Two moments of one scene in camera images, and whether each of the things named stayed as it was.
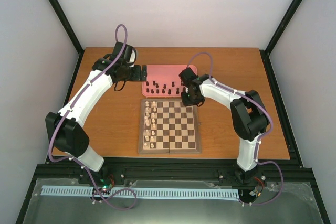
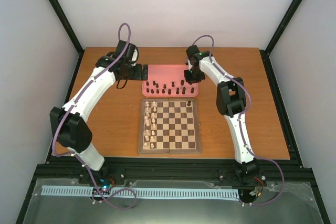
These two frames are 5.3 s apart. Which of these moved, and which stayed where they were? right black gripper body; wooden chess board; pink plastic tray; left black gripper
Moved: right black gripper body
Stayed: pink plastic tray; left black gripper; wooden chess board
